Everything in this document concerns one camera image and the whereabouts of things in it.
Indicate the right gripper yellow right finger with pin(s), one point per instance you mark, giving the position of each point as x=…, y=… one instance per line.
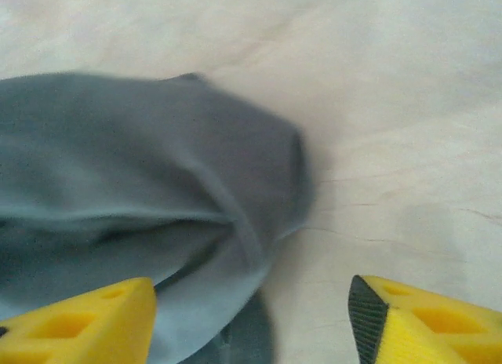
x=431, y=332

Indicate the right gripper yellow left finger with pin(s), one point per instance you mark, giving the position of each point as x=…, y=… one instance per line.
x=78, y=332

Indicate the grey-blue t-shirt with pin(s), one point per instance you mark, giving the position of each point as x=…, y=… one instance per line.
x=137, y=152

